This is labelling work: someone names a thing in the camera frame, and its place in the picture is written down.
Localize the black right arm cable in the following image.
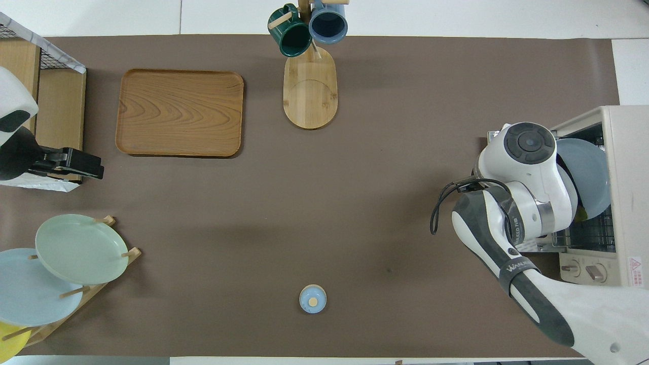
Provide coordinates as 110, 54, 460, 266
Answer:
430, 177, 513, 236

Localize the dark green mug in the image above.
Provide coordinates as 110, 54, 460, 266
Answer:
268, 4, 313, 58

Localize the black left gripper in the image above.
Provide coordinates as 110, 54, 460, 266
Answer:
0, 127, 105, 181

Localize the plain white cloth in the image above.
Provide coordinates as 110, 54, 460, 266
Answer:
0, 174, 80, 193

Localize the black wire basket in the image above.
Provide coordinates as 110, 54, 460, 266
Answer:
0, 20, 69, 71

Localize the pale green racked plate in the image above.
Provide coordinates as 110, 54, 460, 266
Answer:
35, 213, 129, 286

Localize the wooden stepped shelf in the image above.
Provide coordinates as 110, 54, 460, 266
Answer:
0, 38, 87, 182

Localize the wooden serving tray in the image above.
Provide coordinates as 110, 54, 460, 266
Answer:
115, 69, 244, 158

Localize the light blue racked plate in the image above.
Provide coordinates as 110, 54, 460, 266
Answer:
0, 248, 84, 327

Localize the cream toaster oven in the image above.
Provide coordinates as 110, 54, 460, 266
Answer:
488, 105, 649, 294

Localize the yellow plate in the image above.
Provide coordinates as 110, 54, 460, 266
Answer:
0, 321, 32, 363

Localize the wooden plate rack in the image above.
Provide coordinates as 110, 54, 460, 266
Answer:
23, 215, 142, 348

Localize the wooden mug tree stand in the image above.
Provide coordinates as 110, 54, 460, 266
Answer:
268, 0, 350, 130

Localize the brown table mat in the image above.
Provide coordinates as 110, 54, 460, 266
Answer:
0, 34, 645, 358

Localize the blue mug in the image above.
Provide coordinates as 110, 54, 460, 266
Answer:
308, 0, 349, 45

